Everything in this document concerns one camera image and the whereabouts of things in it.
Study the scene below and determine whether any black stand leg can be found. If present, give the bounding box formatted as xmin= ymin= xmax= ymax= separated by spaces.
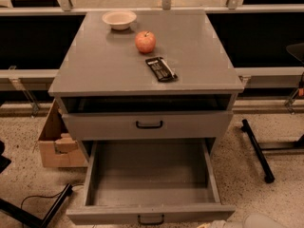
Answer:
xmin=0 ymin=183 xmax=73 ymax=228
xmin=241 ymin=119 xmax=304 ymax=183

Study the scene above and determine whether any black stand leg left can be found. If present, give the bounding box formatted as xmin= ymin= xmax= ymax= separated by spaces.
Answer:
xmin=0 ymin=183 xmax=73 ymax=228

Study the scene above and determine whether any black stand leg right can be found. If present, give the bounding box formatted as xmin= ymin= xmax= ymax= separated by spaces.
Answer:
xmin=241 ymin=119 xmax=304 ymax=183

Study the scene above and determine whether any metal railing frame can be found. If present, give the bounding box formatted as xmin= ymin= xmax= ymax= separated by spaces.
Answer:
xmin=0 ymin=0 xmax=304 ymax=116

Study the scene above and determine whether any red apple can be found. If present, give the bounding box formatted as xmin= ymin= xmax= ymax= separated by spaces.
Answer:
xmin=135 ymin=31 xmax=156 ymax=53

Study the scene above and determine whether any grey drawer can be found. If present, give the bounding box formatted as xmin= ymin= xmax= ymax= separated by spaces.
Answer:
xmin=66 ymin=139 xmax=235 ymax=225
xmin=63 ymin=111 xmax=233 ymax=141

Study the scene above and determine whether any grey top drawer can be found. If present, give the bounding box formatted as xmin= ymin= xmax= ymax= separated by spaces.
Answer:
xmin=63 ymin=111 xmax=233 ymax=141

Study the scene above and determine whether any grey drawer cabinet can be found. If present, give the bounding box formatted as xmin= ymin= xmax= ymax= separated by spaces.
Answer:
xmin=49 ymin=9 xmax=243 ymax=156

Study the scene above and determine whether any white paper bowl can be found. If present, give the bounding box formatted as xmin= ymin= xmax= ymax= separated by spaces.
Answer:
xmin=103 ymin=10 xmax=137 ymax=30

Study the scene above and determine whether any black chair edge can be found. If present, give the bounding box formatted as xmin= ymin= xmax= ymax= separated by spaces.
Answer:
xmin=0 ymin=141 xmax=11 ymax=173

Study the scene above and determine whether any black snack bar wrapper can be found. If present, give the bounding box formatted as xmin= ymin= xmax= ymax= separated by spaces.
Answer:
xmin=145 ymin=57 xmax=178 ymax=83

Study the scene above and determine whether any black floor cable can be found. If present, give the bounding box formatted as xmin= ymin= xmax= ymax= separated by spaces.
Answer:
xmin=20 ymin=183 xmax=85 ymax=211

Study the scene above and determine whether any brown cardboard box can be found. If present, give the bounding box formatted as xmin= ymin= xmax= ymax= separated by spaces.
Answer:
xmin=38 ymin=101 xmax=87 ymax=168

